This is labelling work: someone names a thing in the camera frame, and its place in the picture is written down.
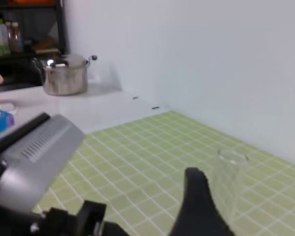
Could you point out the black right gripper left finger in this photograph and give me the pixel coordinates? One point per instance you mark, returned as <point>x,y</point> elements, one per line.
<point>198,215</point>

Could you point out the clear glass test tube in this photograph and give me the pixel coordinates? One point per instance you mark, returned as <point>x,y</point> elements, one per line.
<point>227,179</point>

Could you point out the green grid tablecloth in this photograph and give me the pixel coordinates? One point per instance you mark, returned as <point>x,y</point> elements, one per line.
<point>137,170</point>

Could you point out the steel cooking pot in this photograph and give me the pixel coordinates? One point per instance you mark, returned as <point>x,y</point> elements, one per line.
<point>64,75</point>

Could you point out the blue round object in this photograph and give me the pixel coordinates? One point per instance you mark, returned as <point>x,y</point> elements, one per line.
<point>6,120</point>

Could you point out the black metal shelf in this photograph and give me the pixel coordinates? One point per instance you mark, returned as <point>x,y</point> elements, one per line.
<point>41,33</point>

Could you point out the brown bottle on shelf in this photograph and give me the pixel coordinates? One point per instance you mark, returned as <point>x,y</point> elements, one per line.
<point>14,37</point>

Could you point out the clear plastic bottle green label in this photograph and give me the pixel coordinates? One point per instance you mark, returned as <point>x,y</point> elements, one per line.
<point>4,43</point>

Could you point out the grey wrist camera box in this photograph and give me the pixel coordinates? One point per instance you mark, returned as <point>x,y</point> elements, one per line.
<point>32,156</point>

